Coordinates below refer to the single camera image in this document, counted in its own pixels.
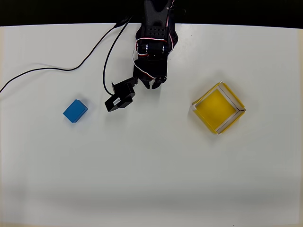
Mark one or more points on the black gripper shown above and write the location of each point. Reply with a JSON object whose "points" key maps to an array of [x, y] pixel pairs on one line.
{"points": [[151, 76]]}

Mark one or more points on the blue cube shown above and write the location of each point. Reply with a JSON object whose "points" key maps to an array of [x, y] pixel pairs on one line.
{"points": [[75, 111]]}

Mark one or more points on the yellow cardboard box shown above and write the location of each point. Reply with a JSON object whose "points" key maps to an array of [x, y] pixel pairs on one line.
{"points": [[216, 107]]}

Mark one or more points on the black webcam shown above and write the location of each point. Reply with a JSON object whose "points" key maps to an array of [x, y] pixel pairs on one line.
{"points": [[119, 99]]}

